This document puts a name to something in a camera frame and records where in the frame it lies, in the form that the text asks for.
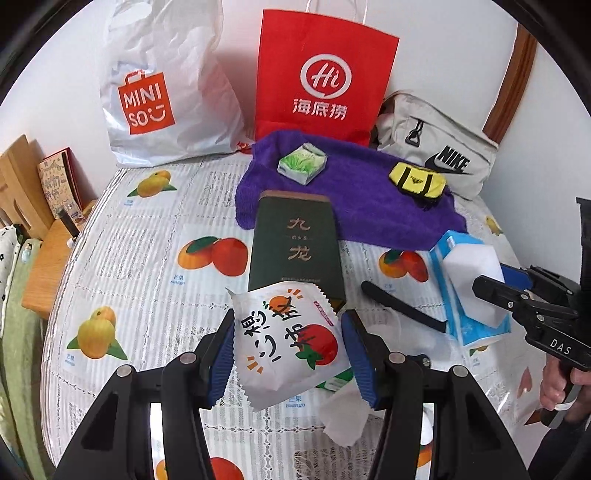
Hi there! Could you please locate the grey backpack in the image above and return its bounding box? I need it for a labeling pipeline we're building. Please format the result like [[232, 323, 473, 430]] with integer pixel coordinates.
[[376, 90, 499, 200]]

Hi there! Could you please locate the yellow and black pouch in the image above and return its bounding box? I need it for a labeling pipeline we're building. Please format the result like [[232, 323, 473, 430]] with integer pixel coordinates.
[[388, 161, 448, 208]]

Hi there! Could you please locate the purple towel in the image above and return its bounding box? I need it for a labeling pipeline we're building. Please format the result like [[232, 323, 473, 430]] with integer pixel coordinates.
[[235, 130, 467, 252]]

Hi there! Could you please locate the red paper bag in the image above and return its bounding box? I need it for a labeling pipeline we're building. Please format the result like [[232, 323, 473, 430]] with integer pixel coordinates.
[[255, 0, 400, 148]]

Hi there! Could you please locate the wooden chair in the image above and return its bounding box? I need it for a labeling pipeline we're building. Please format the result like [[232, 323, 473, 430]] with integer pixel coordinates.
[[0, 135, 54, 241]]

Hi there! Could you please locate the person's right forearm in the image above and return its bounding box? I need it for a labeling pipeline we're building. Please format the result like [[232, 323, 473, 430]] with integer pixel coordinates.
[[529, 406, 591, 480]]

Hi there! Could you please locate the dark green box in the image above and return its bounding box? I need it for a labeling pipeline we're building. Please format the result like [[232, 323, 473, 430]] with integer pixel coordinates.
[[248, 191, 347, 315]]

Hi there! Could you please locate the blue tissue pack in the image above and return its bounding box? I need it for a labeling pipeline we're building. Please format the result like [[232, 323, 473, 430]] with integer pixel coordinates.
[[429, 230, 512, 349]]

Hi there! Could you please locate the person's right hand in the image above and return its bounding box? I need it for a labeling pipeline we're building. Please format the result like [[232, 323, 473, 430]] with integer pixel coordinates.
[[540, 357, 591, 411]]

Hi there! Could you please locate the red cover book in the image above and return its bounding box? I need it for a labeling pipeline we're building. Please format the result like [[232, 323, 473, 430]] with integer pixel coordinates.
[[37, 148, 86, 217]]

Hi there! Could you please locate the white sponge block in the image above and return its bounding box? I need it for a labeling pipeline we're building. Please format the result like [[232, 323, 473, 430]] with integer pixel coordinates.
[[442, 244, 511, 329]]

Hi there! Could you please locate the wooden side table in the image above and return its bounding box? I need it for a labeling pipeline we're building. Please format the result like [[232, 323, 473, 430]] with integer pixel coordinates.
[[22, 199, 98, 319]]

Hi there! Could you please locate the floral white cloth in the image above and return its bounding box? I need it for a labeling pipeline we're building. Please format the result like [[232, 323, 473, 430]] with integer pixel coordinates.
[[0, 225, 28, 296]]

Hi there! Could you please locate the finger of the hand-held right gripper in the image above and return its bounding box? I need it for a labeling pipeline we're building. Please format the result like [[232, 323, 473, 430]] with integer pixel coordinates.
[[472, 275, 578, 324], [502, 265, 578, 296]]

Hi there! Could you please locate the white plastic shopping bag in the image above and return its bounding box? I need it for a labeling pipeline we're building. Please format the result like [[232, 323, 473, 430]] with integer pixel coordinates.
[[99, 0, 245, 169]]

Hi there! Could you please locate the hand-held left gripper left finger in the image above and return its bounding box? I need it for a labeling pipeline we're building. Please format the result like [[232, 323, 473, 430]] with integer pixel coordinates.
[[53, 308, 237, 480]]

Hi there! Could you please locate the brown wooden door frame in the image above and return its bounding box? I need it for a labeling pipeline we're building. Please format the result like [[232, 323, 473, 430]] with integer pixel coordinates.
[[483, 23, 539, 144]]

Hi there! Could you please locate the green tissue pack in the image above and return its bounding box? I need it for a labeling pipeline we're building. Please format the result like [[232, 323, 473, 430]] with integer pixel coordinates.
[[277, 143, 328, 186]]

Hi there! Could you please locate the crumpled white tissue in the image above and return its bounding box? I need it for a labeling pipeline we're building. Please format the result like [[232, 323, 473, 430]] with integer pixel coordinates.
[[320, 381, 370, 446]]

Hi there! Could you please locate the green cloth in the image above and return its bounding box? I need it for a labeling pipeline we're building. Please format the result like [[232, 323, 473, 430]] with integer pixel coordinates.
[[0, 240, 54, 480]]

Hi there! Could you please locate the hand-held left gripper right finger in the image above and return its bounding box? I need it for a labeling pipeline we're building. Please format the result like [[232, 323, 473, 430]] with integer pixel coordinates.
[[341, 309, 532, 480]]

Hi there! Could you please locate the black plastic bar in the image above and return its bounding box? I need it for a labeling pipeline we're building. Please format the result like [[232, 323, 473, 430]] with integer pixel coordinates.
[[361, 280, 450, 334]]

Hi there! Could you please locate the white fruit print snack packet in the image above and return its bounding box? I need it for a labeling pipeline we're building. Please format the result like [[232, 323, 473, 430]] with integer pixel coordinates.
[[225, 282, 354, 413]]

